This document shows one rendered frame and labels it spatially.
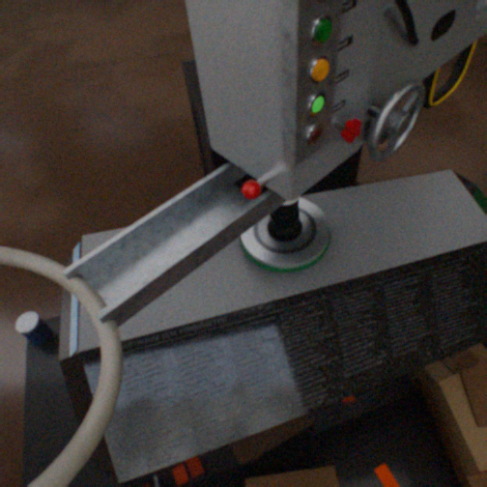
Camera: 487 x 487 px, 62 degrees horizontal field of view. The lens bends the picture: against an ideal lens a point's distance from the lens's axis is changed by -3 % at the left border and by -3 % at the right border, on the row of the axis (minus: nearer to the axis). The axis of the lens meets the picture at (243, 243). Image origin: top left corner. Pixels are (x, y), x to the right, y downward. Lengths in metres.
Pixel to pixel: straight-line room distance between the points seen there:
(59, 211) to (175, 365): 1.72
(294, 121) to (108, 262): 0.39
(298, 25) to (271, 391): 0.79
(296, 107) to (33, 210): 2.22
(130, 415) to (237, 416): 0.24
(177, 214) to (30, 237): 1.79
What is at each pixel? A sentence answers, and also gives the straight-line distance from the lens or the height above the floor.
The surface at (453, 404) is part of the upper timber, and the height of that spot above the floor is 0.20.
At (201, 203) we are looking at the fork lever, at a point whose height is 1.08.
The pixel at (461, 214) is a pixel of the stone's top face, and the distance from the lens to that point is 1.20.
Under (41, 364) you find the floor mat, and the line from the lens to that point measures 2.04.
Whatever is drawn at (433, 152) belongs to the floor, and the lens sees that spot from 2.68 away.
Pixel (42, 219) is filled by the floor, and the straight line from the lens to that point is 2.57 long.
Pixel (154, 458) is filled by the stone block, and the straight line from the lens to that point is 1.10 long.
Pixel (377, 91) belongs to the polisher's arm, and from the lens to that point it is 0.80.
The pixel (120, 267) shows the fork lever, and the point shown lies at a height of 1.09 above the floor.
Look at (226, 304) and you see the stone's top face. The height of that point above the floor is 0.83.
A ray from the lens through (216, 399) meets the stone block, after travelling 1.03.
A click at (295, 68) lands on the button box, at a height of 1.39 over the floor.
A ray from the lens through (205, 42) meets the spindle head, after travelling 0.69.
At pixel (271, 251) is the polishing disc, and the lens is 0.96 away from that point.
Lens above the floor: 1.67
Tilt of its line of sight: 53 degrees down
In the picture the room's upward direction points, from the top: 7 degrees counter-clockwise
